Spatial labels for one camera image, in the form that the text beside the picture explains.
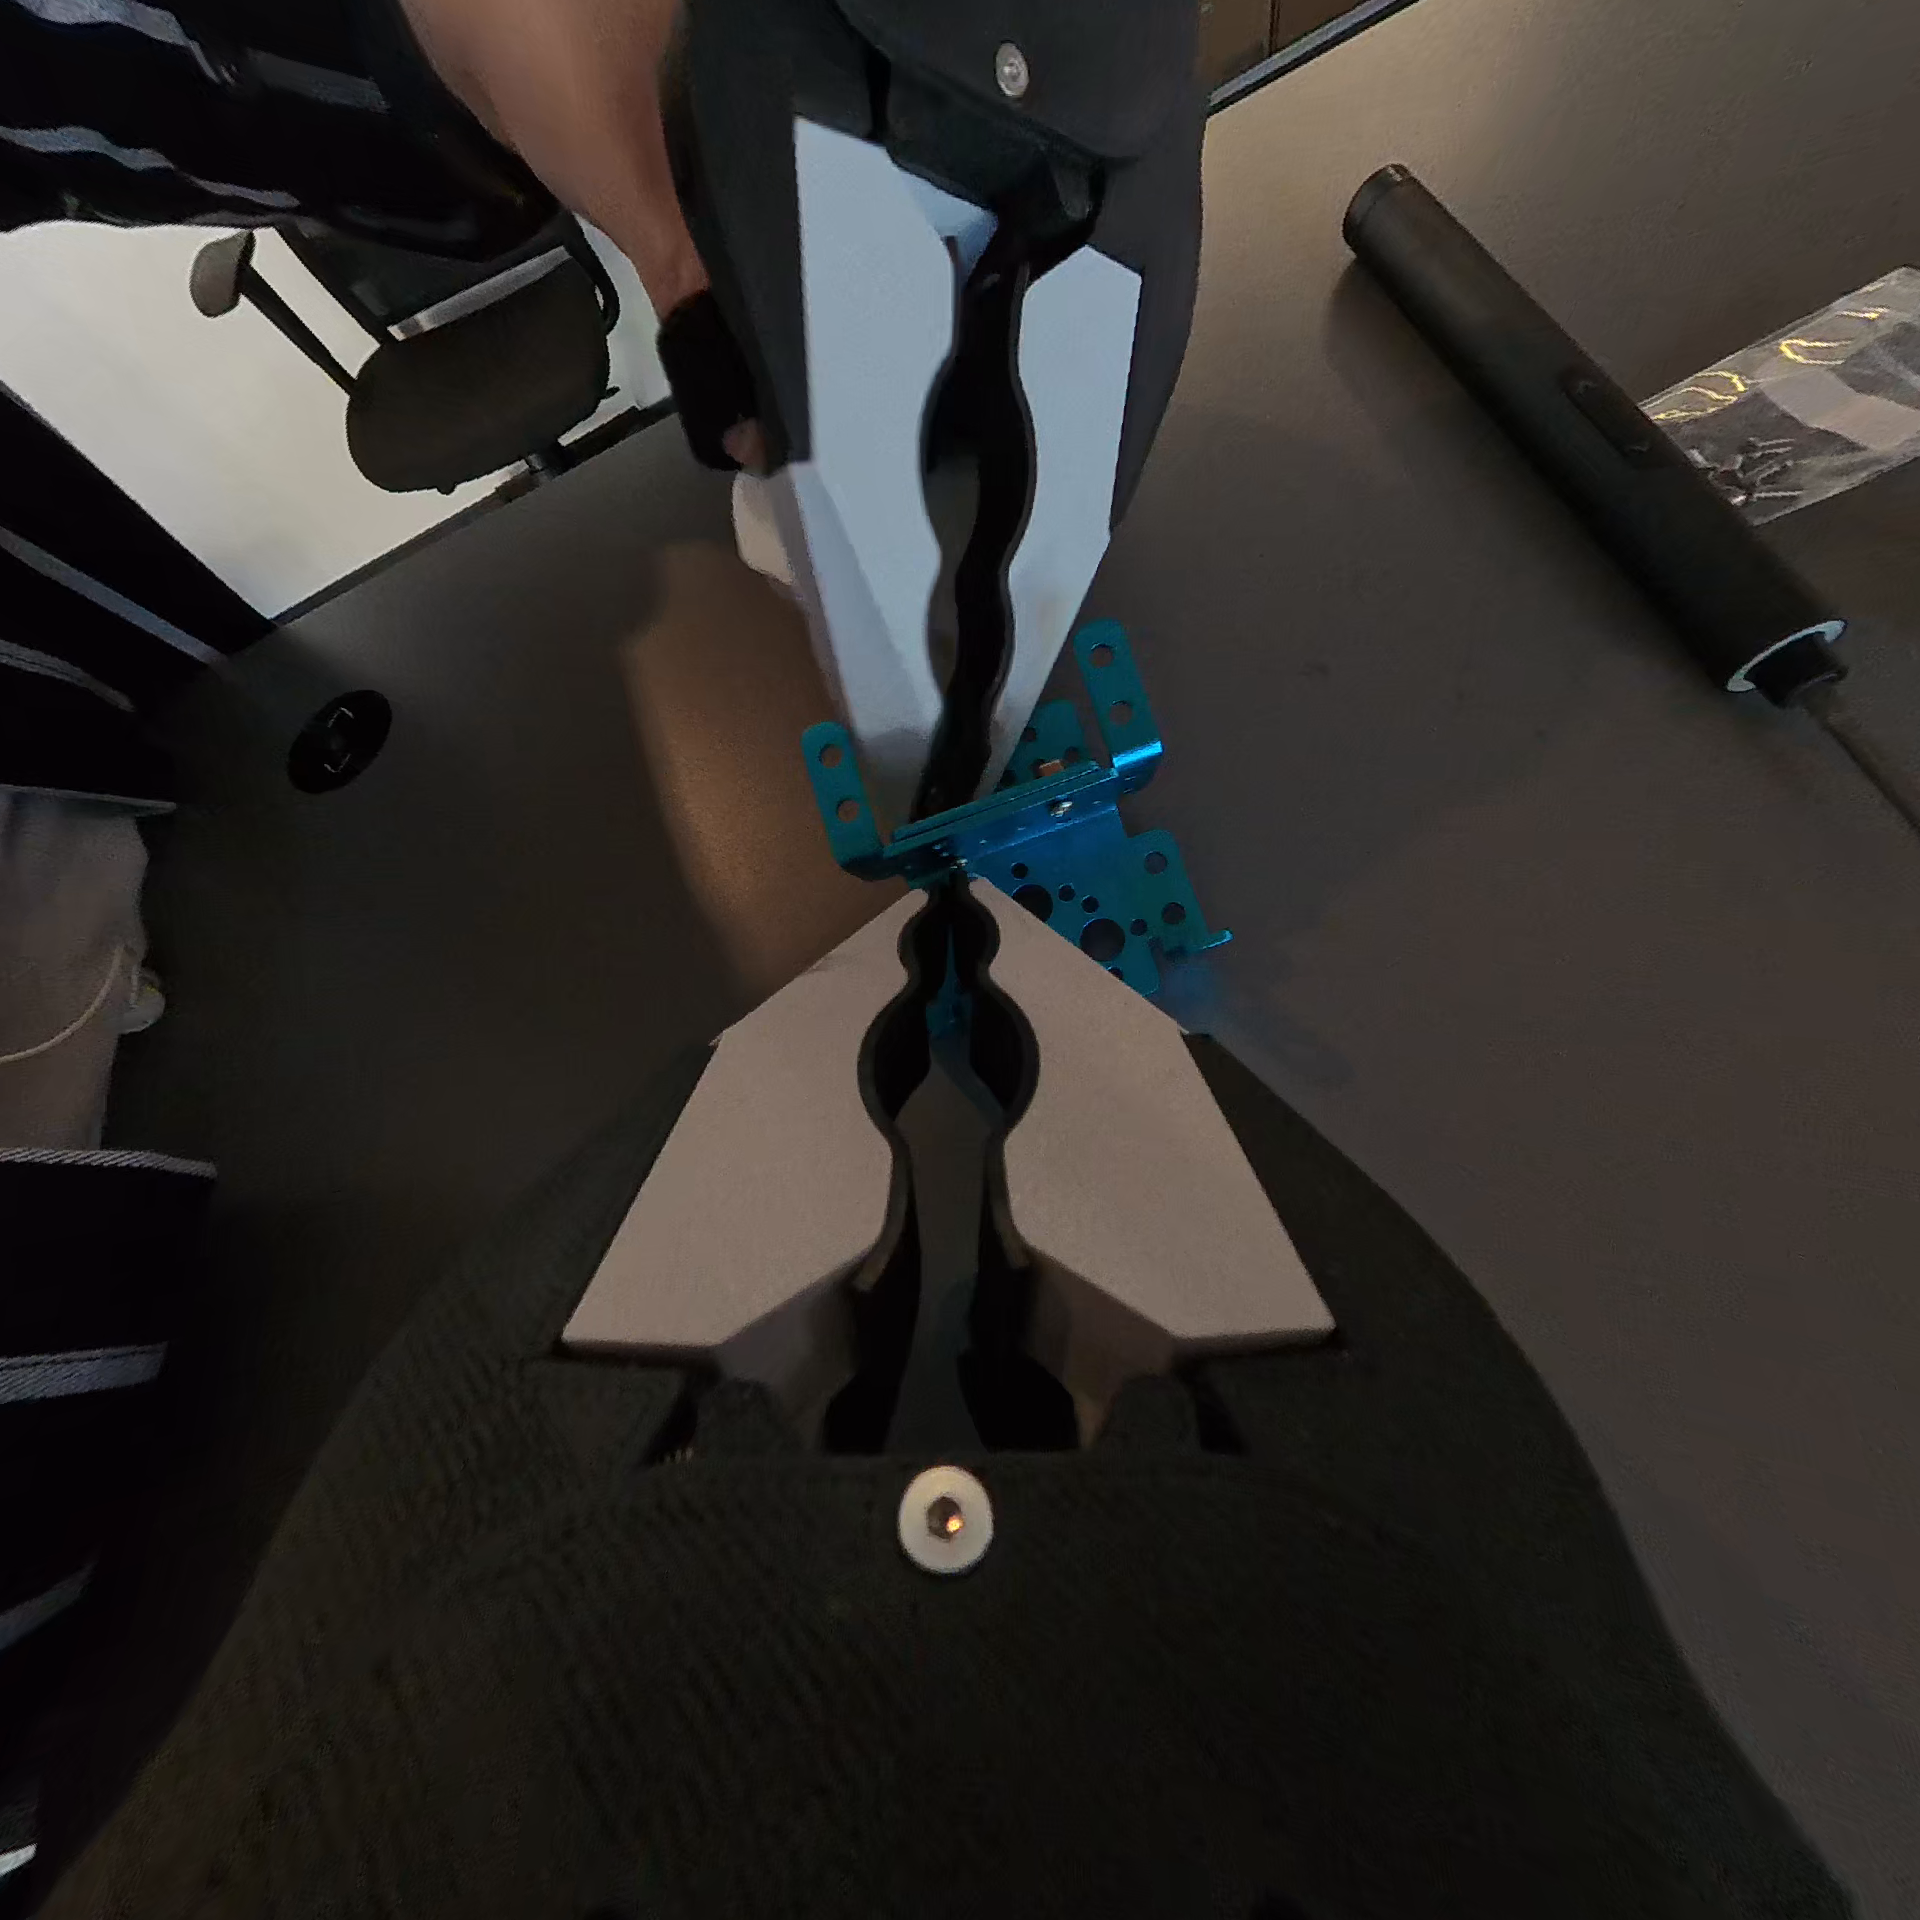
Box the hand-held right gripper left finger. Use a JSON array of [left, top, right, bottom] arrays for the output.
[[559, 883, 952, 1454]]

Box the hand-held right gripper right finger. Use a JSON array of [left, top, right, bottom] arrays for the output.
[[952, 879, 1337, 1454]]

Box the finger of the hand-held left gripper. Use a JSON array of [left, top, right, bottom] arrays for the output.
[[789, 117, 1003, 807], [942, 268, 1152, 807]]

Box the blue metal bracket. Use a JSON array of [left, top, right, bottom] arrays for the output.
[[800, 616, 1233, 1070]]

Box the black electric screwdriver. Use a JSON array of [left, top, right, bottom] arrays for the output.
[[1341, 163, 1920, 834]]

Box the dark desk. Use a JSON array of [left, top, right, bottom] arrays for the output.
[[46, 0, 1920, 1920]]

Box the round black desk grommet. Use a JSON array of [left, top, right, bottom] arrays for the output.
[[285, 690, 394, 797]]

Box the person's left hand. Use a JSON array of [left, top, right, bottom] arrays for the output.
[[431, 0, 713, 319]]

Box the flat clear screw bag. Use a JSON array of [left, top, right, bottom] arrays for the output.
[[1639, 268, 1920, 528]]

